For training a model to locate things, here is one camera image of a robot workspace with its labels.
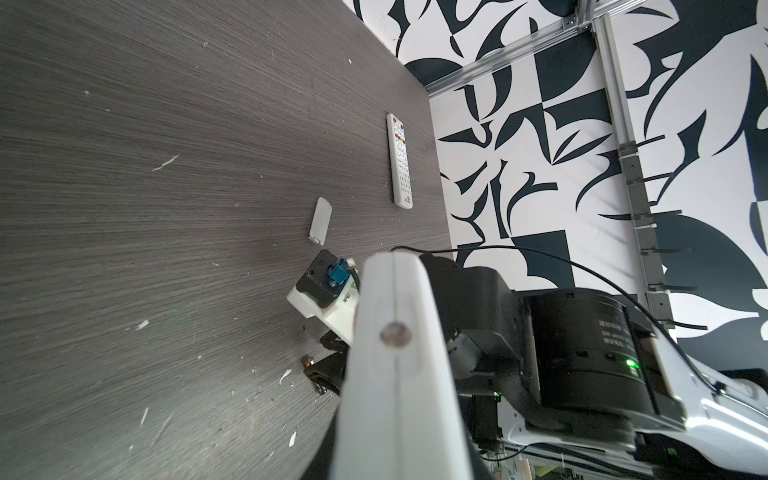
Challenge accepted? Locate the white remote control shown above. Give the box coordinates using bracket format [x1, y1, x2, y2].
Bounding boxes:
[329, 252, 473, 479]

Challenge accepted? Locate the white battery cover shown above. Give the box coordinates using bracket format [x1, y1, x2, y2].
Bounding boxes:
[308, 197, 333, 246]

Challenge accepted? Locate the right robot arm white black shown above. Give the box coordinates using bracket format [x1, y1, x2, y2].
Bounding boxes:
[288, 246, 767, 479]

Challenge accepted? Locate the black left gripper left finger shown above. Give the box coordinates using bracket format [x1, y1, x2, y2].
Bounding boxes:
[300, 414, 338, 480]

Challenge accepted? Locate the white remote on table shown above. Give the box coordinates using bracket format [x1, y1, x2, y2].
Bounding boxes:
[386, 113, 413, 210]

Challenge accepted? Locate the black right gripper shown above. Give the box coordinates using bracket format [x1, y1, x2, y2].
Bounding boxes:
[303, 327, 528, 447]

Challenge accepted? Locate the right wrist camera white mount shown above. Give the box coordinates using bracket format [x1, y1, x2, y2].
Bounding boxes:
[287, 249, 360, 346]

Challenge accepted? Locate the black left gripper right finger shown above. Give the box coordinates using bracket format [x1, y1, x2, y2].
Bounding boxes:
[466, 437, 494, 480]

